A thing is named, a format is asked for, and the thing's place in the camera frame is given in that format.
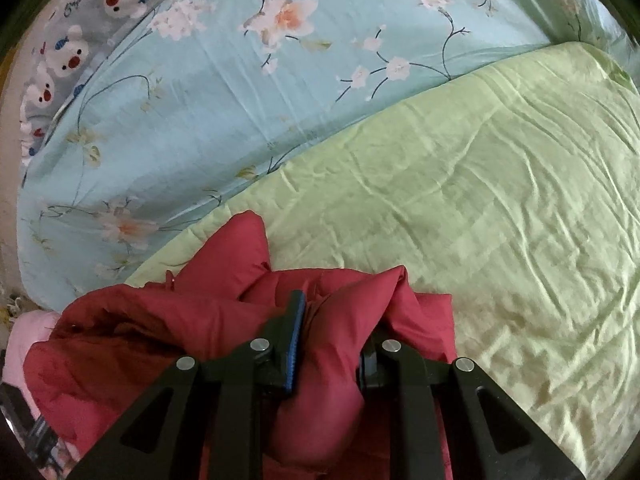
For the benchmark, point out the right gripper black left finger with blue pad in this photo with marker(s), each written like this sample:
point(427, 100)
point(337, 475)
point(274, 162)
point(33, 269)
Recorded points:
point(234, 400)

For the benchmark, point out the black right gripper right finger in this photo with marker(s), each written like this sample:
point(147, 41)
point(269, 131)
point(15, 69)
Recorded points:
point(431, 435)

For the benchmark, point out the red puffer jacket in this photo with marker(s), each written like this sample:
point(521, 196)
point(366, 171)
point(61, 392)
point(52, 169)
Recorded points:
point(110, 345)

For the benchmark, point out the pink quilted garment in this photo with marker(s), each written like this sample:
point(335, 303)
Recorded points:
point(29, 328)

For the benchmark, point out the light green bed sheet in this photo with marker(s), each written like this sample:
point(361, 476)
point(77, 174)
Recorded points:
point(513, 189)

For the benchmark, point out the light blue floral duvet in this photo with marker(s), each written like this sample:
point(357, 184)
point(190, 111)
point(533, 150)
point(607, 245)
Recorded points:
point(201, 97)

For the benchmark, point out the grey bear pattern pillow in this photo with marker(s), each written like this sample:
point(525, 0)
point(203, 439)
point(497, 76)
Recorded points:
point(76, 38)

